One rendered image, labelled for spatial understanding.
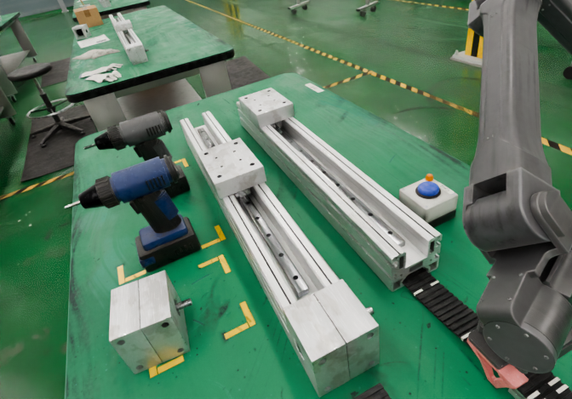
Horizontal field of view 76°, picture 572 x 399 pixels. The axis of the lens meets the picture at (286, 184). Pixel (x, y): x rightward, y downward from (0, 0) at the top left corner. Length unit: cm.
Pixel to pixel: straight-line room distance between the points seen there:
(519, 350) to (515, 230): 11
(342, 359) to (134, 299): 33
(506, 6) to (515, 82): 14
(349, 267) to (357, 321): 20
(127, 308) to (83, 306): 21
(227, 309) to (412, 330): 31
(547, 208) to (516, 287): 8
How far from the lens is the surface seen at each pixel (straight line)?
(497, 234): 42
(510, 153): 44
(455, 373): 61
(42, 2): 1547
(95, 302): 83
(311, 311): 54
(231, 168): 80
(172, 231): 78
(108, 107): 228
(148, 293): 64
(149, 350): 65
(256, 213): 77
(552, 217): 40
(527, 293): 40
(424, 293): 67
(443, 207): 77
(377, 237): 64
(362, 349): 55
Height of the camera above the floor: 132
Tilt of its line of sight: 35 degrees down
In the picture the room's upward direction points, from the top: 11 degrees counter-clockwise
